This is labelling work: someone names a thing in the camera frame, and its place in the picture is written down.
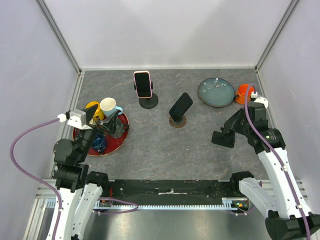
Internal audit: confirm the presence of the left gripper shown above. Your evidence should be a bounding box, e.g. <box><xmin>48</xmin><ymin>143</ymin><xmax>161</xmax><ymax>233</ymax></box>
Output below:
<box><xmin>74</xmin><ymin>103</ymin><xmax>119</xmax><ymax>161</ymax></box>

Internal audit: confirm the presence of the black phone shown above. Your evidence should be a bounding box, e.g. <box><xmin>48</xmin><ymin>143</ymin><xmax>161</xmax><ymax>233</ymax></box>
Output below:
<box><xmin>222</xmin><ymin>109</ymin><xmax>243</xmax><ymax>135</ymax></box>
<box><xmin>169</xmin><ymin>92</ymin><xmax>193</xmax><ymax>121</ymax></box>

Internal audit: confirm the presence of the black wedge phone stand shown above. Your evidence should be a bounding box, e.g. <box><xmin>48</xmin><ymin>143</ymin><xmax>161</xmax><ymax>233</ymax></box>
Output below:
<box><xmin>211</xmin><ymin>127</ymin><xmax>236</xmax><ymax>149</ymax></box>

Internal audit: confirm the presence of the black round phone stand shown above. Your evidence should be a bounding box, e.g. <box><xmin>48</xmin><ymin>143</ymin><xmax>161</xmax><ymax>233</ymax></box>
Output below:
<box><xmin>138</xmin><ymin>81</ymin><xmax>159</xmax><ymax>109</ymax></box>

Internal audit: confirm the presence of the pink case phone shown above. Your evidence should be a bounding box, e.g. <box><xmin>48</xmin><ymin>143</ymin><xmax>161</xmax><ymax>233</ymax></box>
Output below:
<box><xmin>133</xmin><ymin>70</ymin><xmax>152</xmax><ymax>98</ymax></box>

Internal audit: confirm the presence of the copper base phone stand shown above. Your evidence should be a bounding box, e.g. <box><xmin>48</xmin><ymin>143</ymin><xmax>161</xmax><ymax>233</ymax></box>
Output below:
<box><xmin>169</xmin><ymin>115</ymin><xmax>187</xmax><ymax>128</ymax></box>

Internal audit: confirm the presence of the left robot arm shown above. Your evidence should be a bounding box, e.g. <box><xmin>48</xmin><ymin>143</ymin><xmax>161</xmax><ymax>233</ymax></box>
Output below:
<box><xmin>46</xmin><ymin>104</ymin><xmax>115</xmax><ymax>240</ymax></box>

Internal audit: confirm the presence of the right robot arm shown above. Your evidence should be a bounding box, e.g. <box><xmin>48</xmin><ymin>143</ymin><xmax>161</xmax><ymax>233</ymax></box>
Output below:
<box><xmin>222</xmin><ymin>102</ymin><xmax>320</xmax><ymax>240</ymax></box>

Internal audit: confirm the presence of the yellow mug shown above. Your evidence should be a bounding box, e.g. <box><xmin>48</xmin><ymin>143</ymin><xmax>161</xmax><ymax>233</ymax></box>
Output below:
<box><xmin>85</xmin><ymin>101</ymin><xmax>106</xmax><ymax>122</ymax></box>

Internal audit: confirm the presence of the white mug light blue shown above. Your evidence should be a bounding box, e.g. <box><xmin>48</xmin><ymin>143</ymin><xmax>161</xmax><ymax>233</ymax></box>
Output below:
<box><xmin>100</xmin><ymin>97</ymin><xmax>124</xmax><ymax>118</ymax></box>

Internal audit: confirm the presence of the dark green mug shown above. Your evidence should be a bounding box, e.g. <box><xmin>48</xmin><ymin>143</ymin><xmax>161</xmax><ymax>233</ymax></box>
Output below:
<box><xmin>107</xmin><ymin>118</ymin><xmax>130</xmax><ymax>139</ymax></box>

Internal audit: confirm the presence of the orange mug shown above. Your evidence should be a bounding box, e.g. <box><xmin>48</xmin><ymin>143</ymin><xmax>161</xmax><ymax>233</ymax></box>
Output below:
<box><xmin>234</xmin><ymin>83</ymin><xmax>255</xmax><ymax>105</ymax></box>

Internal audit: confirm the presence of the red round tray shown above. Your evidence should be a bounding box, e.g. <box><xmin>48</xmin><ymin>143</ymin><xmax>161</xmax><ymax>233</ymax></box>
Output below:
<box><xmin>88</xmin><ymin>113</ymin><xmax>129</xmax><ymax>157</ymax></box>

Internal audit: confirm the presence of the blue ceramic plate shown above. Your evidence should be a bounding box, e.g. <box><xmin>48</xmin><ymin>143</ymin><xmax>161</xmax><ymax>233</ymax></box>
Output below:
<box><xmin>197</xmin><ymin>77</ymin><xmax>236</xmax><ymax>108</ymax></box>

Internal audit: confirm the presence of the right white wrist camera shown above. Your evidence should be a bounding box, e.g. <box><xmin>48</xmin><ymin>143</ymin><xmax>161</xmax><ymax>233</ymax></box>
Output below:
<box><xmin>250</xmin><ymin>91</ymin><xmax>269</xmax><ymax>109</ymax></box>

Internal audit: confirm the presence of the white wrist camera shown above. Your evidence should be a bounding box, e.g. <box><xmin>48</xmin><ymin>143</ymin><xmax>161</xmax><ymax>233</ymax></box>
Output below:
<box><xmin>57</xmin><ymin>109</ymin><xmax>92</xmax><ymax>130</ymax></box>
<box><xmin>250</xmin><ymin>91</ymin><xmax>269</xmax><ymax>109</ymax></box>

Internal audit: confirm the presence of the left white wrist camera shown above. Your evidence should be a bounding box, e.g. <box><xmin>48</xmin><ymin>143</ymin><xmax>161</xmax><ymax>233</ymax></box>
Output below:
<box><xmin>57</xmin><ymin>109</ymin><xmax>92</xmax><ymax>130</ymax></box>

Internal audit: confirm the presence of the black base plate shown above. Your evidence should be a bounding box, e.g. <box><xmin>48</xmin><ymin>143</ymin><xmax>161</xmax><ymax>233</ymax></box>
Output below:
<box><xmin>101</xmin><ymin>179</ymin><xmax>247</xmax><ymax>206</ymax></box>

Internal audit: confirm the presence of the grey cable duct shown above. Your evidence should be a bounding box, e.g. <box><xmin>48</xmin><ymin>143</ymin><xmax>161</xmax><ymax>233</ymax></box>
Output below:
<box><xmin>93</xmin><ymin>199</ymin><xmax>240</xmax><ymax>211</ymax></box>

